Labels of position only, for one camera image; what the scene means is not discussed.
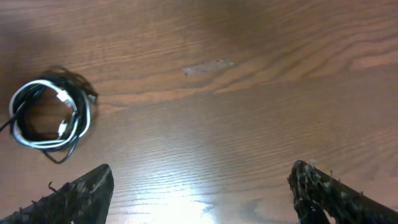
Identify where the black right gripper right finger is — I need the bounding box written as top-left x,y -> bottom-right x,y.
287,160 -> 397,224

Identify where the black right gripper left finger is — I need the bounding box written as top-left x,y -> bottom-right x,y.
1,164 -> 114,224

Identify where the black usb cable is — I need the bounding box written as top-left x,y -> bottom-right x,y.
0,65 -> 99,165

